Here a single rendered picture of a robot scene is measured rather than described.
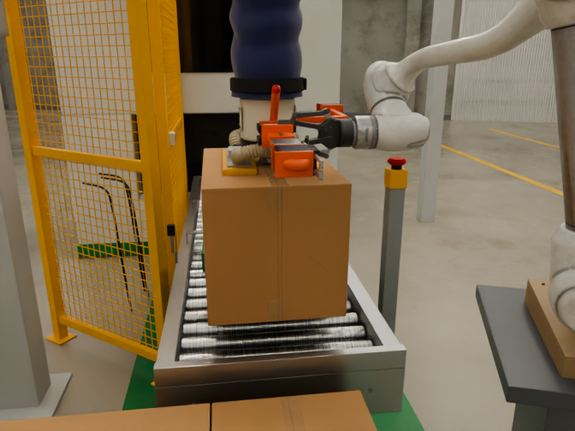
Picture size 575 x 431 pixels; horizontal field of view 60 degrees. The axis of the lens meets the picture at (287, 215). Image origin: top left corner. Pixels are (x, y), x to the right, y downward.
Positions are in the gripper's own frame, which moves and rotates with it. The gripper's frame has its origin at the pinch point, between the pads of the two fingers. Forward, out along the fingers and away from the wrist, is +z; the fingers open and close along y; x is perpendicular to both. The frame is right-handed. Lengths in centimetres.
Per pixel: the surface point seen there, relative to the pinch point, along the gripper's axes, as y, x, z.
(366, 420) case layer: 66, -32, -18
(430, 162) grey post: 67, 269, -162
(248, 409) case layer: 66, -24, 10
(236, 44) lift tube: -22.8, 22.3, 8.9
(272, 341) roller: 67, 8, 1
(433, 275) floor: 121, 160, -123
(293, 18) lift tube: -29.8, 18.0, -6.9
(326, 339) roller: 68, 8, -17
